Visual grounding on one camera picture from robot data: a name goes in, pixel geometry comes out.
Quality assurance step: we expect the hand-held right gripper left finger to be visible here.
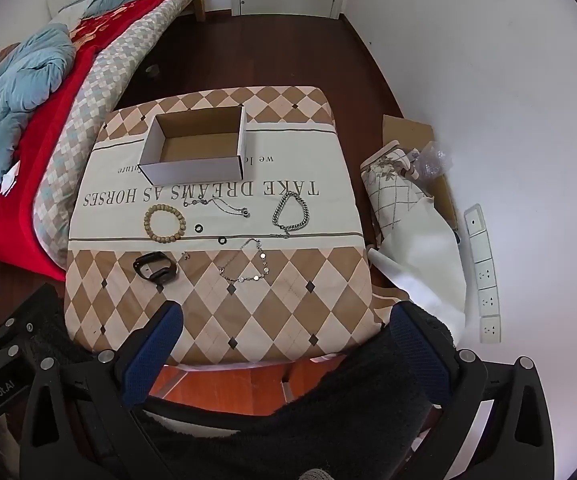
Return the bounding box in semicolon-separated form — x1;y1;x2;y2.
18;300;185;480

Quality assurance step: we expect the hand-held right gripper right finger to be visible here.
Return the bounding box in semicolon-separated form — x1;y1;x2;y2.
390;301;555;480

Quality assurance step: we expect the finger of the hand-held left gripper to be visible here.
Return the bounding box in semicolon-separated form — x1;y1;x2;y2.
0;305;39;361

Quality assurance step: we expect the black smart band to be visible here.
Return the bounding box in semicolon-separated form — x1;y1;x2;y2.
133;253;178;294

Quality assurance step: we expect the wooden bead bracelet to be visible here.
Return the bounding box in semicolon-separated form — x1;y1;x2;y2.
143;203;188;244

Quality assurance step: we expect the silver disc charm bracelet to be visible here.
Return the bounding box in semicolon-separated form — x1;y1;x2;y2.
217;238;270;283

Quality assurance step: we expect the thin silver pendant necklace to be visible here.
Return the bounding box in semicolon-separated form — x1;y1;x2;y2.
182;197;250;219

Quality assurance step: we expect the thick silver chain bracelet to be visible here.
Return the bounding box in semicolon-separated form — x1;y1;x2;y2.
271;193;310;239

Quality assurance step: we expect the white power strip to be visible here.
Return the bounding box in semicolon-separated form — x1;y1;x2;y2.
463;203;502;345

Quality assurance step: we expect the floral fabric bag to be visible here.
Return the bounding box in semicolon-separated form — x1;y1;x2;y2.
360;140;435;247

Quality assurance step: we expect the bed with red blanket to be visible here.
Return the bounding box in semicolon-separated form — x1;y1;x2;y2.
0;0;189;282

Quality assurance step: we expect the clear plastic bag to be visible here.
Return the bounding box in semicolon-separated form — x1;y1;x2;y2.
411;142;452;179

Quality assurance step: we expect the light blue quilt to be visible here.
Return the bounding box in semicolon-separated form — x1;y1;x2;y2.
0;0;200;243

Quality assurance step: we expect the cardboard box with clutter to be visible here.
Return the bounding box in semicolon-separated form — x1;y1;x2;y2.
381;115;459;231

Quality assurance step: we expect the checkered bed sheet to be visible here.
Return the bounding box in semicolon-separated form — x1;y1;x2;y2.
32;0;202;268

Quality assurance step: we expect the white pillow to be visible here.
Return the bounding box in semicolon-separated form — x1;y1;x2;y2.
48;0;95;27

